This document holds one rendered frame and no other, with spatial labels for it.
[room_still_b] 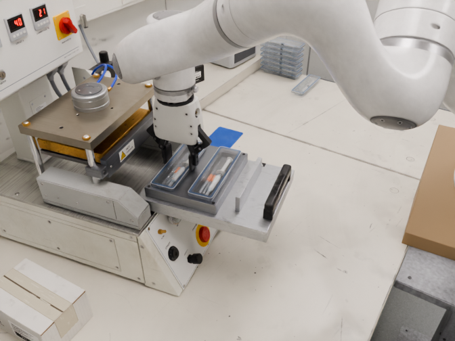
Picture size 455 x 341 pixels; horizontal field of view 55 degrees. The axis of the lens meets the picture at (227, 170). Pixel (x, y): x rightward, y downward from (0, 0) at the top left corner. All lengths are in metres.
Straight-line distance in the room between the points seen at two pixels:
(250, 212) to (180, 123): 0.23
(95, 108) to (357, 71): 0.64
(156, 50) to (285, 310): 0.62
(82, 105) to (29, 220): 0.32
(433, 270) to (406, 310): 0.89
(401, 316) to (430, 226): 0.89
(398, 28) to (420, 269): 0.75
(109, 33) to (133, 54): 0.97
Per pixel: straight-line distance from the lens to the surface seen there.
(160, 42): 0.72
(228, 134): 1.56
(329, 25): 0.52
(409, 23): 0.55
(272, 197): 0.89
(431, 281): 1.17
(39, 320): 0.97
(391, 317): 2.04
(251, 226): 0.88
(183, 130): 0.91
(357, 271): 1.13
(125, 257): 1.03
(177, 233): 1.03
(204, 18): 0.65
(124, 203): 0.92
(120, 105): 1.02
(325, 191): 1.33
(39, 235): 1.17
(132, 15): 1.80
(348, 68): 0.53
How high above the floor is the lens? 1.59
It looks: 37 degrees down
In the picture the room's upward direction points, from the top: straight up
